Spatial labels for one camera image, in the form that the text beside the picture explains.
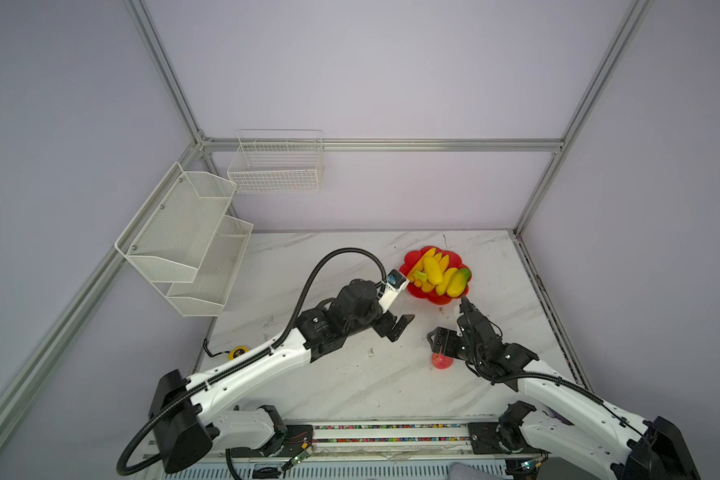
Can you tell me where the white wire basket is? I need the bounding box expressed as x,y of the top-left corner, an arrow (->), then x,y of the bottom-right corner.
227,129 -> 324,194

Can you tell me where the yellow fake lemon fruit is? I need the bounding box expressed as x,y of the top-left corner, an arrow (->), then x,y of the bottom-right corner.
422,254 -> 443,286

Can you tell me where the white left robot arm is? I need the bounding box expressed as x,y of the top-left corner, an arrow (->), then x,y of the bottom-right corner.
115,247 -> 419,477

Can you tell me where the green yellow fake mango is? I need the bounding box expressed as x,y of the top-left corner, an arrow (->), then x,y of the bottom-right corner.
446,268 -> 472,298

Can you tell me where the yellow tape measure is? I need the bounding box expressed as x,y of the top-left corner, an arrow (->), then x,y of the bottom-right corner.
227,346 -> 249,360

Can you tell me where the yellow fake banana bunch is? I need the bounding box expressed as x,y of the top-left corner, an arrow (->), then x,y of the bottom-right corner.
406,247 -> 450,296

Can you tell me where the red fake apple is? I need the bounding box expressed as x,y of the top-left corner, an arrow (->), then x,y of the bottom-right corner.
431,353 -> 454,370

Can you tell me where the white two-tier mesh shelf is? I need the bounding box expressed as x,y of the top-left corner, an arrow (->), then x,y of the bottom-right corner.
114,164 -> 253,317

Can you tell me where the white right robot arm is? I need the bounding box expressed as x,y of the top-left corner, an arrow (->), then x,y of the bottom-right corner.
457,298 -> 700,479

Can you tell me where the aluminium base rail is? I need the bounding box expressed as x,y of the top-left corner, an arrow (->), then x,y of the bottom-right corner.
137,416 -> 643,480

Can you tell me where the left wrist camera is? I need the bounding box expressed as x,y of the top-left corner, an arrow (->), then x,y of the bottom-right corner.
378,269 -> 409,313

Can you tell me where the red flower-shaped fruit bowl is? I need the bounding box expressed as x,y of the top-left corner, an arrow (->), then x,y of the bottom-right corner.
400,246 -> 473,306

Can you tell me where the aluminium frame post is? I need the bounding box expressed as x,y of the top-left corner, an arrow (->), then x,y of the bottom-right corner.
513,0 -> 654,237

